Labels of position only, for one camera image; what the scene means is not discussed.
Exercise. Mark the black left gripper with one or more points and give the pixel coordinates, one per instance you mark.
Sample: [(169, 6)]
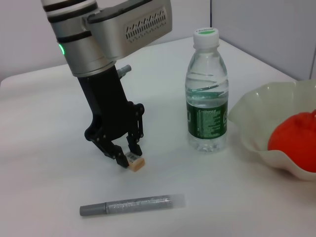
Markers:
[(106, 111)]

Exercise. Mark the tan eraser with barcode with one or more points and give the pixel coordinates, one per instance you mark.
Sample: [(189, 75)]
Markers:
[(137, 164)]

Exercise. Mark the grey pen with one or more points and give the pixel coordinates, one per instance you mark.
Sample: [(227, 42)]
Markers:
[(133, 205)]

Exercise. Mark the green label water bottle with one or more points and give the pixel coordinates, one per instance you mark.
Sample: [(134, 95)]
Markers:
[(207, 116)]

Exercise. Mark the orange fruit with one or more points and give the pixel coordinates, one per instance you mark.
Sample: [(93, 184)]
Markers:
[(296, 140)]

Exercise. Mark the pale green glass bowl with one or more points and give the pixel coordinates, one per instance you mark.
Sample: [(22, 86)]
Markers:
[(251, 118)]

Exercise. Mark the left wrist camera housing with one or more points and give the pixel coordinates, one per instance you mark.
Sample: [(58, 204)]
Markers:
[(133, 27)]

